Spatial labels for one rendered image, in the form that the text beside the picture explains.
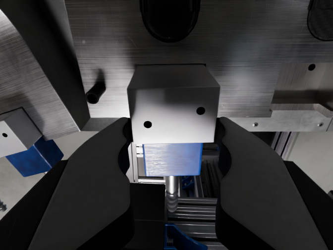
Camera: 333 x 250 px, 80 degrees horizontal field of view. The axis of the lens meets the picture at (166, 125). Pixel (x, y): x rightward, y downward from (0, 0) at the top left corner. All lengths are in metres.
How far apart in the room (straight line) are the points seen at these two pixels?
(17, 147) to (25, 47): 0.10
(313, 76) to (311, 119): 0.12
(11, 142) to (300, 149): 1.48
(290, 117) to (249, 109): 0.14
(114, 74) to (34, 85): 0.10
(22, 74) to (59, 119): 0.05
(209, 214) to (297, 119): 0.31
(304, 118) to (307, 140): 1.19
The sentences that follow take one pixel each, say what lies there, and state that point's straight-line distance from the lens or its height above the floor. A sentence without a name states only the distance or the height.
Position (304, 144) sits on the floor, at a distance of 1.52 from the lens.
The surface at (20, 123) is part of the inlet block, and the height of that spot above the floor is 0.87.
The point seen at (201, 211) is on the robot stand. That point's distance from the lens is 0.54.
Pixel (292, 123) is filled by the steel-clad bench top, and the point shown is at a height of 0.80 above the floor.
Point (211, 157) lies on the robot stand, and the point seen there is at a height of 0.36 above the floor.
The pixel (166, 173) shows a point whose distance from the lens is 0.16.
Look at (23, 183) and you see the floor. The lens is 1.87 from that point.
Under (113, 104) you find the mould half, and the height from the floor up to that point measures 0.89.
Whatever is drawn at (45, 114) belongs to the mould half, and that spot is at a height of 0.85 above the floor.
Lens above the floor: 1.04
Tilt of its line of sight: 60 degrees down
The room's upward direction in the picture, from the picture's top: 177 degrees counter-clockwise
